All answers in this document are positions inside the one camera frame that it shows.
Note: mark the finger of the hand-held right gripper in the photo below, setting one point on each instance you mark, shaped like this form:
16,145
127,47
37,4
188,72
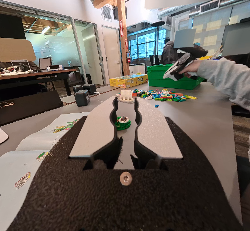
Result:
174,66
169,74

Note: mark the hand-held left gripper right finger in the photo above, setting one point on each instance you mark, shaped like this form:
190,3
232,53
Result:
156,133

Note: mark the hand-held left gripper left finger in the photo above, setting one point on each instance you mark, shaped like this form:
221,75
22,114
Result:
93,131

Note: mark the pile of colourful lego pieces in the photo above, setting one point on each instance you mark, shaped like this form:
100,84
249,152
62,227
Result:
166,97

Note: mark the person's right forearm grey sleeve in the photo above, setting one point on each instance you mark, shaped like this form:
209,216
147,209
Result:
224,78

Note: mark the green round lego base assembly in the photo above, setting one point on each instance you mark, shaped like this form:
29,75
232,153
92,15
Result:
122,126

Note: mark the yellow lego box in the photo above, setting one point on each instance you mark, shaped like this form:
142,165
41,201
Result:
127,82

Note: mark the large white ribbed lego piece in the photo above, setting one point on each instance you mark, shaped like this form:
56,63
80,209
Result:
126,96

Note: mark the open lego instruction booklet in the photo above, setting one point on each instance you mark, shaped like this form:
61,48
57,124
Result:
29,137

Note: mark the person's right hand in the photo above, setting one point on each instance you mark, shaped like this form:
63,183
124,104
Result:
192,67

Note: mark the stack of green plastic bins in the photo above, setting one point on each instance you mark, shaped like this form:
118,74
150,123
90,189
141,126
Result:
166,82

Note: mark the small clear plastic piece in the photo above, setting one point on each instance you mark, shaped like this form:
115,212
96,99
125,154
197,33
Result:
101,100

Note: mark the white recycling bin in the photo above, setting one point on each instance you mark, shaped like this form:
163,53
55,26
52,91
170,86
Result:
137,69

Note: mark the red fire extinguisher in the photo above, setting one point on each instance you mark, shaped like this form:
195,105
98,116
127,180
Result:
128,57

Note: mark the black floor lamp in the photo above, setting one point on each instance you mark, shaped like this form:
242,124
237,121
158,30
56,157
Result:
158,24

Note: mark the large black television screen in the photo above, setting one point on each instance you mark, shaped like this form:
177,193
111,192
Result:
238,25

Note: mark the black soundbar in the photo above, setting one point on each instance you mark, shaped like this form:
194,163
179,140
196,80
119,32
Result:
245,20

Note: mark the white door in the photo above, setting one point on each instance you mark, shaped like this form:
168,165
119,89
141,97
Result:
111,55

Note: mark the black flat case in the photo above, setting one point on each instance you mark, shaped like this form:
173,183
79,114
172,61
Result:
29,107

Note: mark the shallow cardboard tray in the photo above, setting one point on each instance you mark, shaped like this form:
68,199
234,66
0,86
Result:
54,68

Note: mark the brown desk with black legs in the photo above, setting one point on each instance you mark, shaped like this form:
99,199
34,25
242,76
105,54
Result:
39,73

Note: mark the white rounded flat object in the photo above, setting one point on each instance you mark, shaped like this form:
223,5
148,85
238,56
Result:
3,136

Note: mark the light wood panel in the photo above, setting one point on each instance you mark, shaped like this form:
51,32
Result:
15,50

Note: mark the black monitor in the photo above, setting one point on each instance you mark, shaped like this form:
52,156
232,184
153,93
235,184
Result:
11,26

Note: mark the silver ceiling duct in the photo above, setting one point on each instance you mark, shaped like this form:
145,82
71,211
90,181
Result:
175,12

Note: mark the white duct vent grille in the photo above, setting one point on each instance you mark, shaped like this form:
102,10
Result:
210,6

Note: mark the short red post sign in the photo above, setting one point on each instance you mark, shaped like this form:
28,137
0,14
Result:
126,43

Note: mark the wooden support post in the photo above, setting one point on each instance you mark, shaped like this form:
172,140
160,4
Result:
123,45

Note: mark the long red post sign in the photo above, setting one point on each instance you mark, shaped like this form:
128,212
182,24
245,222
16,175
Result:
121,28

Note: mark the black wall speaker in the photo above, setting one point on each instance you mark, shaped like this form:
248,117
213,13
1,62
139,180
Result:
116,13

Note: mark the dark picture frame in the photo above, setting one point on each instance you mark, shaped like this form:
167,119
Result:
45,62

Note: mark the white wall vent grille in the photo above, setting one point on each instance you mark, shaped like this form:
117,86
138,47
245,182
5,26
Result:
106,12

